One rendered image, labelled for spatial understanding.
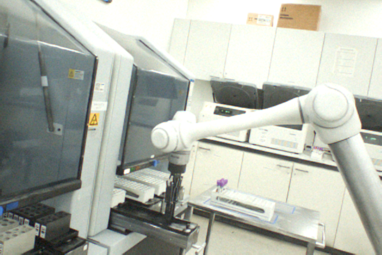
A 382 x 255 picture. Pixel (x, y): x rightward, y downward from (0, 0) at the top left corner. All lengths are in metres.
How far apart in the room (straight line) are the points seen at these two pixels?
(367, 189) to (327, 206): 2.54
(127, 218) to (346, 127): 0.89
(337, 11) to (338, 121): 3.35
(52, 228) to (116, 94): 0.50
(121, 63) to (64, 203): 0.53
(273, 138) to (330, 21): 1.56
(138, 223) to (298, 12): 3.14
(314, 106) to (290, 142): 2.54
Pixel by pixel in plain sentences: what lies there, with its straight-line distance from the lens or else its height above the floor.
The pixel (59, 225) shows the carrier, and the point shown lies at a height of 0.86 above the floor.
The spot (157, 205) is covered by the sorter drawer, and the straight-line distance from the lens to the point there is 1.65.
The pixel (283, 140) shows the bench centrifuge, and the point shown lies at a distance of 3.58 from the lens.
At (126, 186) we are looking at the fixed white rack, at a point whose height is 0.86.
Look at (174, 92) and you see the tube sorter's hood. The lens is 1.73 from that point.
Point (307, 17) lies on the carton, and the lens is 4.02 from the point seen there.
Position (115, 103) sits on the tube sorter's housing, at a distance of 1.30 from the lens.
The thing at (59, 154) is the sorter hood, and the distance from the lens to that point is 1.09.
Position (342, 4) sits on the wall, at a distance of 4.36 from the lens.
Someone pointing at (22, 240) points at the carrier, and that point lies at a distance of 1.10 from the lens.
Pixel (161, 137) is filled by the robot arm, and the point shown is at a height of 1.17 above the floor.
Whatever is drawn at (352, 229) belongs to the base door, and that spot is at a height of 0.31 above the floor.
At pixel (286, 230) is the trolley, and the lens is 1.61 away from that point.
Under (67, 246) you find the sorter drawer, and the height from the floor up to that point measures 0.82.
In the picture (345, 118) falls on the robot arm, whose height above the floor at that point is 1.34.
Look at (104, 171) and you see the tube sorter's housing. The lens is 1.34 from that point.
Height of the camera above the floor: 1.34
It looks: 3 degrees down
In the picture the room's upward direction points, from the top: 10 degrees clockwise
